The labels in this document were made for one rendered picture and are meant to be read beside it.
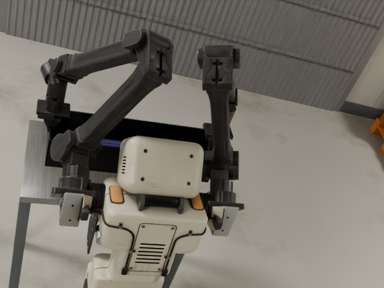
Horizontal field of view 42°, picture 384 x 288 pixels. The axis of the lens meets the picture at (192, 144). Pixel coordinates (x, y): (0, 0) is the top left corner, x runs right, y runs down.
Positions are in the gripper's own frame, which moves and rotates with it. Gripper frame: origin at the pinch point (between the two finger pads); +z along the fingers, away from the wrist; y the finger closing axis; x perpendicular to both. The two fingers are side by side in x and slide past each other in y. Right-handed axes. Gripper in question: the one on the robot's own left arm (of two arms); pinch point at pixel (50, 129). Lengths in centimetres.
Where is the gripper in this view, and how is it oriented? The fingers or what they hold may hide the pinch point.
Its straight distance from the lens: 169.0
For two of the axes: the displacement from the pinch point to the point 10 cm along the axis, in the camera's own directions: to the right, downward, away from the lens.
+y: -9.4, -1.2, -3.2
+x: 1.7, 6.6, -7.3
